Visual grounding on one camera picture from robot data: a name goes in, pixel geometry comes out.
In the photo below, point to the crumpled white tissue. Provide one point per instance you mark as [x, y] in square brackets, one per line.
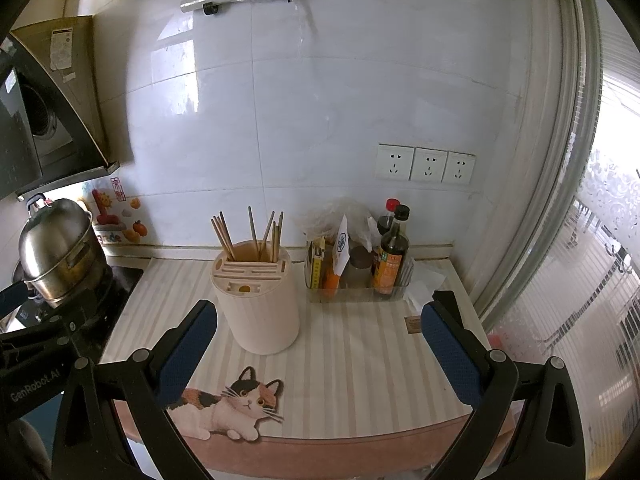
[425, 285]

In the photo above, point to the dark bottle with red cap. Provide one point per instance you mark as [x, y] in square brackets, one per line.
[386, 222]

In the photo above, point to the dark bottle with orange label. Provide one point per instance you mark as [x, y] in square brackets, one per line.
[390, 260]

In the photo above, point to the clear plastic bag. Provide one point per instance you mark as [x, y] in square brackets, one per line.
[325, 217]

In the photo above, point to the bunch of wooden chopsticks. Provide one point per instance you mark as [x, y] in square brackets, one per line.
[224, 237]

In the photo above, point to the stainless steel steamer pot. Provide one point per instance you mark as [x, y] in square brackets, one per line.
[55, 250]

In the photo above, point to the beige plastic utensil holder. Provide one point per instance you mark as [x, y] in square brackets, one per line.
[260, 310]

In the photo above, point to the person's left forearm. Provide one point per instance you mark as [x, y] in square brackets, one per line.
[30, 450]

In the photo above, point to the jar with brown lid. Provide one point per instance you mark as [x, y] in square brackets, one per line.
[360, 267]

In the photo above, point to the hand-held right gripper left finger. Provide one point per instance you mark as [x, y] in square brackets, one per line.
[187, 350]

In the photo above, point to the range hood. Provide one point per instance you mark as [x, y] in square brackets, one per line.
[45, 110]

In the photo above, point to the yellow box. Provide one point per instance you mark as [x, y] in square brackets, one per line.
[316, 265]

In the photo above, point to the black induction cooktop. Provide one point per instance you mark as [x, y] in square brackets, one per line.
[125, 285]

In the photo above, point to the small brown card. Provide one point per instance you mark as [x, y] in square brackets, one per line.
[414, 324]

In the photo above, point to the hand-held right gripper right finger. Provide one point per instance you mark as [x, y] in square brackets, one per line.
[450, 355]

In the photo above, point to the clear plastic organizer tray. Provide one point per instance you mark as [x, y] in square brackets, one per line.
[350, 294]

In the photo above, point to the white wall socket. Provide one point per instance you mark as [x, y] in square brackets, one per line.
[459, 169]
[429, 165]
[395, 162]

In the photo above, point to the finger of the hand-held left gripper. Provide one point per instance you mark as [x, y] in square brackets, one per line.
[75, 320]

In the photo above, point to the colourful wall sticker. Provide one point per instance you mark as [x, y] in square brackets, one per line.
[107, 215]

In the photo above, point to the orange packet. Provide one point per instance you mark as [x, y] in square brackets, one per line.
[330, 280]

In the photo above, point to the striped cat print table mat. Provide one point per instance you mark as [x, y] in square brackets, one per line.
[350, 360]

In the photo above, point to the white packet with blue print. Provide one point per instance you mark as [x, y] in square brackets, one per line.
[342, 247]

